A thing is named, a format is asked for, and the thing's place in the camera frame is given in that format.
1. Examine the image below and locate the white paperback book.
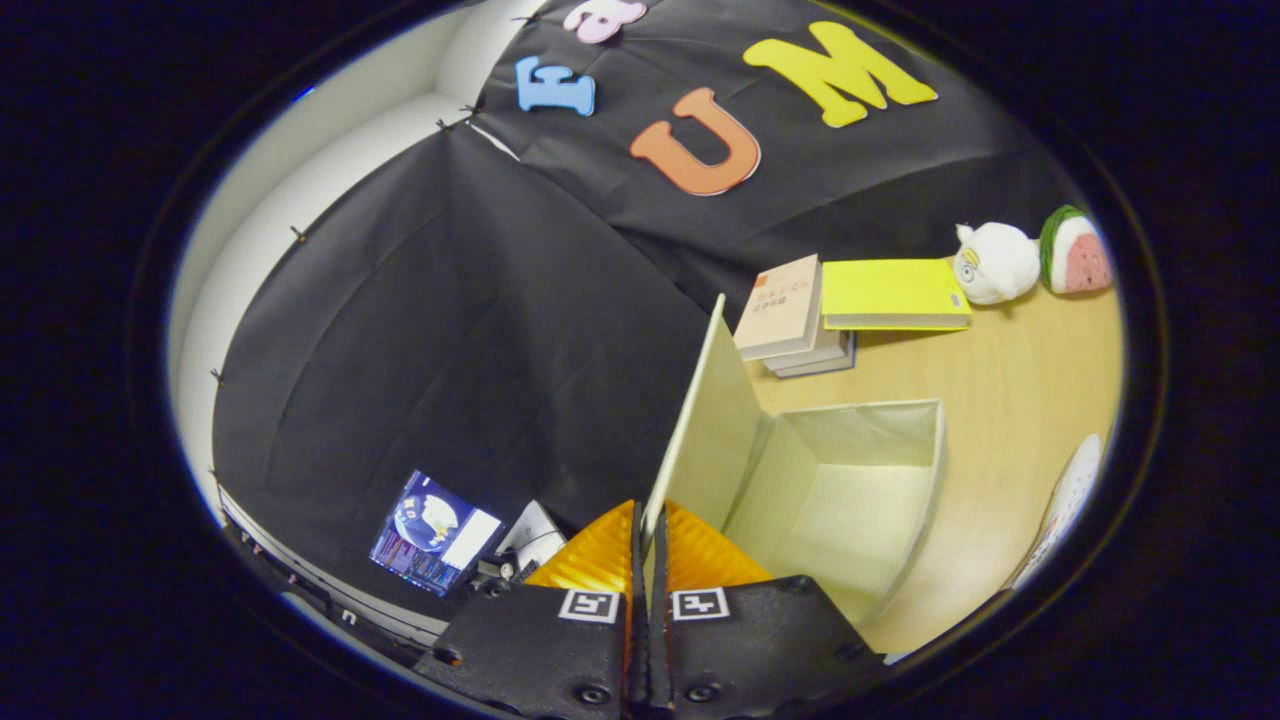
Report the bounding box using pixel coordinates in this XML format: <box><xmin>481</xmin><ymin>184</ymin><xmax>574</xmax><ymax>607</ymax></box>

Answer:
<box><xmin>762</xmin><ymin>325</ymin><xmax>851</xmax><ymax>371</ymax></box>

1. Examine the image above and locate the white flat board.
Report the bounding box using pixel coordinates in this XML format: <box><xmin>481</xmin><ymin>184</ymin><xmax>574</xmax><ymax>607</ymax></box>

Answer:
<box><xmin>495</xmin><ymin>500</ymin><xmax>568</xmax><ymax>586</ymax></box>

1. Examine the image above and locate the white canvas shoe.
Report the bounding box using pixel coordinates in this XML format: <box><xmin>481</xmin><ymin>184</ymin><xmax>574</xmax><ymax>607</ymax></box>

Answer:
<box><xmin>1005</xmin><ymin>433</ymin><xmax>1104</xmax><ymax>593</ymax></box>

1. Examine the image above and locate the yellow book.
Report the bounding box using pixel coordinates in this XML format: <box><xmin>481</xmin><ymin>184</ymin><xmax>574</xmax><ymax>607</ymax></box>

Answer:
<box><xmin>820</xmin><ymin>258</ymin><xmax>973</xmax><ymax>333</ymax></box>

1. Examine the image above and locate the watermelon plush toy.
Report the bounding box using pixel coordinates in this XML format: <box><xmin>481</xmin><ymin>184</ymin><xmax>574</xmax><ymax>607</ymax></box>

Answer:
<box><xmin>1038</xmin><ymin>205</ymin><xmax>1114</xmax><ymax>296</ymax></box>

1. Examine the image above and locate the dark-edged book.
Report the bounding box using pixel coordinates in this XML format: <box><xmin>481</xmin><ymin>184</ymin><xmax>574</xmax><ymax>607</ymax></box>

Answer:
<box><xmin>775</xmin><ymin>335</ymin><xmax>858</xmax><ymax>380</ymax></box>

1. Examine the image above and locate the laptop screen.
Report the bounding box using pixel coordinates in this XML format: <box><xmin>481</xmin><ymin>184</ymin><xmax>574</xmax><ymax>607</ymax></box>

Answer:
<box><xmin>370</xmin><ymin>470</ymin><xmax>504</xmax><ymax>598</ymax></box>

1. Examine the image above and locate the tan paperback book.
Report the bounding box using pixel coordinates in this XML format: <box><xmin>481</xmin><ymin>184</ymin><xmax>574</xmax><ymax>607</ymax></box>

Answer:
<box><xmin>733</xmin><ymin>254</ymin><xmax>824</xmax><ymax>362</ymax></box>

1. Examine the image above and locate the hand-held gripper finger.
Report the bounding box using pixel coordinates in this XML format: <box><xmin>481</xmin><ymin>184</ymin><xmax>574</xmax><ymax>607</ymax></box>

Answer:
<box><xmin>650</xmin><ymin>498</ymin><xmax>886</xmax><ymax>720</ymax></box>
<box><xmin>413</xmin><ymin>498</ymin><xmax>651</xmax><ymax>720</ymax></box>

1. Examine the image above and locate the white plush toy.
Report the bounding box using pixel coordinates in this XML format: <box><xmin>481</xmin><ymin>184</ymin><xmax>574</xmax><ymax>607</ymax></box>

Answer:
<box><xmin>952</xmin><ymin>222</ymin><xmax>1043</xmax><ymax>306</ymax></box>

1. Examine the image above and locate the cream fabric storage box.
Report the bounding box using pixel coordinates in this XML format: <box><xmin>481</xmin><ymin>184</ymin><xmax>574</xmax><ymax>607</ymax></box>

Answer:
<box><xmin>640</xmin><ymin>293</ymin><xmax>948</xmax><ymax>629</ymax></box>

